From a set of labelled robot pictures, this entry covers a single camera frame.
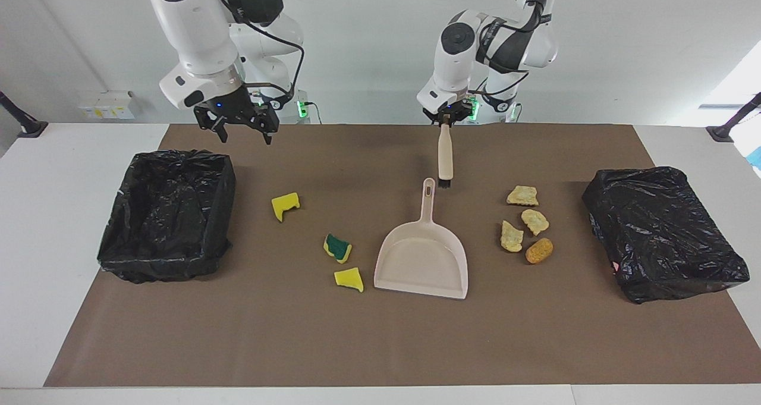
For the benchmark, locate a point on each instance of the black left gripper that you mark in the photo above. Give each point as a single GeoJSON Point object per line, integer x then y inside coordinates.
{"type": "Point", "coordinates": [458, 112]}

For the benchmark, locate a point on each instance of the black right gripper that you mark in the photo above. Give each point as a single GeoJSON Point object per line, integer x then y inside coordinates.
{"type": "Point", "coordinates": [238, 110]}

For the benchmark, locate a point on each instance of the beige hand brush black bristles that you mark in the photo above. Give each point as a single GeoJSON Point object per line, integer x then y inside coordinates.
{"type": "Point", "coordinates": [445, 155]}

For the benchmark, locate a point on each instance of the yellow notched sponge piece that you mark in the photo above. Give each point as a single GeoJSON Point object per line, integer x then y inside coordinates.
{"type": "Point", "coordinates": [284, 203]}

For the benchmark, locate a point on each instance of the pale fried food piece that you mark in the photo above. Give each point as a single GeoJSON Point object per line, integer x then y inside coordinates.
{"type": "Point", "coordinates": [535, 221]}
{"type": "Point", "coordinates": [522, 195]}
{"type": "Point", "coordinates": [511, 236]}

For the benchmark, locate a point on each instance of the beige plastic dustpan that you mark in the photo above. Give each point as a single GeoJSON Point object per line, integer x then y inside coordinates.
{"type": "Point", "coordinates": [422, 262]}

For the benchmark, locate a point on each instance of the green and yellow sponge piece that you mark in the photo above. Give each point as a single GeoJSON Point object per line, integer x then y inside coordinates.
{"type": "Point", "coordinates": [337, 249]}

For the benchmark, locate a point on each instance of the brown fried nugget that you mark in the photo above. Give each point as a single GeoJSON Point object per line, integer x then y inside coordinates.
{"type": "Point", "coordinates": [539, 251]}

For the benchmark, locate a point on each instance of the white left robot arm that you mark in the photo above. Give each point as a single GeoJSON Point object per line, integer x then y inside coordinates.
{"type": "Point", "coordinates": [458, 42]}

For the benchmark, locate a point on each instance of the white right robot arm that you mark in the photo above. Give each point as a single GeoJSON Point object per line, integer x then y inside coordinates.
{"type": "Point", "coordinates": [196, 30]}

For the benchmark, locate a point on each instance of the open bin with black bag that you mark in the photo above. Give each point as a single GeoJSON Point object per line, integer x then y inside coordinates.
{"type": "Point", "coordinates": [166, 214]}

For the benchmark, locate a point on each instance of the black bag covered bin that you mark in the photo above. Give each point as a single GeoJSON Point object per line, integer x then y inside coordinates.
{"type": "Point", "coordinates": [660, 232]}

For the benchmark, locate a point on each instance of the brown table mat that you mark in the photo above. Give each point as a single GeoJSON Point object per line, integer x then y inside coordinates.
{"type": "Point", "coordinates": [380, 345]}

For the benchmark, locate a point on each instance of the blue object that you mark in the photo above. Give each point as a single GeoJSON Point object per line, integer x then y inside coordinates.
{"type": "Point", "coordinates": [756, 157]}

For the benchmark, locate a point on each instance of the white wall outlet box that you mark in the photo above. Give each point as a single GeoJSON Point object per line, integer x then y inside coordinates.
{"type": "Point", "coordinates": [107, 104]}

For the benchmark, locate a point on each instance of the black camera stand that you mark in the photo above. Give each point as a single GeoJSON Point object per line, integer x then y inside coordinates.
{"type": "Point", "coordinates": [731, 122]}
{"type": "Point", "coordinates": [24, 122]}

